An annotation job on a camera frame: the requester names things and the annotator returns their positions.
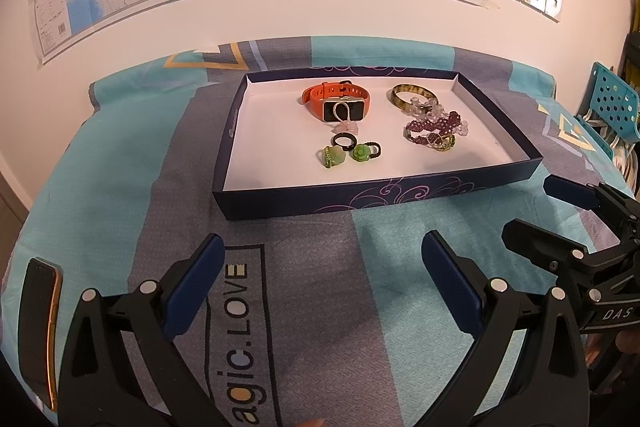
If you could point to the black smartphone gold edge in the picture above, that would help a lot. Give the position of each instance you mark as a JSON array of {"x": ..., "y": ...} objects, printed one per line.
[{"x": 37, "y": 332}]

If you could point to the person's right hand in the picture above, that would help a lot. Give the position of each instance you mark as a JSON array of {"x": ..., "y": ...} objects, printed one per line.
[{"x": 592, "y": 352}]

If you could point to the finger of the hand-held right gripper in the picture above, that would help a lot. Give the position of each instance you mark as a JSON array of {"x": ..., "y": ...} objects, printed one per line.
[
  {"x": 540, "y": 247},
  {"x": 570, "y": 193}
]

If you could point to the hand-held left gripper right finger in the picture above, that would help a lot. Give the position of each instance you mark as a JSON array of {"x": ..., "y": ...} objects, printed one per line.
[{"x": 447, "y": 277}]

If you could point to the amber mottled bangle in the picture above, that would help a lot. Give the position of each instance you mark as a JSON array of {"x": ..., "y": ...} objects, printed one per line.
[{"x": 410, "y": 87}]

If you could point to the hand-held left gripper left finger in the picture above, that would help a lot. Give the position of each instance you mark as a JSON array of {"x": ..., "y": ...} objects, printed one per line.
[{"x": 202, "y": 267}]

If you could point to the dark shelf rack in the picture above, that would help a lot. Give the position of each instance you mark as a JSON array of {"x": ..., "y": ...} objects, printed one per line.
[{"x": 634, "y": 47}]

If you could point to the teal grey printed bed sheet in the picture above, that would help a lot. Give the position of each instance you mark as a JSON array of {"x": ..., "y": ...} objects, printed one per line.
[{"x": 125, "y": 187}]

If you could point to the person's left hand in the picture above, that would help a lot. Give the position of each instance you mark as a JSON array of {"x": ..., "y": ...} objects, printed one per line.
[{"x": 312, "y": 423}]

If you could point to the blue perforated chair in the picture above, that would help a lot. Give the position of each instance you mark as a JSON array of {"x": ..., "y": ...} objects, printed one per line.
[{"x": 612, "y": 97}]

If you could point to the navy shallow cardboard box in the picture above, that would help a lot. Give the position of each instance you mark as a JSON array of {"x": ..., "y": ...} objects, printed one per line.
[{"x": 280, "y": 177}]

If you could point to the orange smartwatch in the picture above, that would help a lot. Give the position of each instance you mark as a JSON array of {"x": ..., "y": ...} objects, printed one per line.
[{"x": 312, "y": 96}]

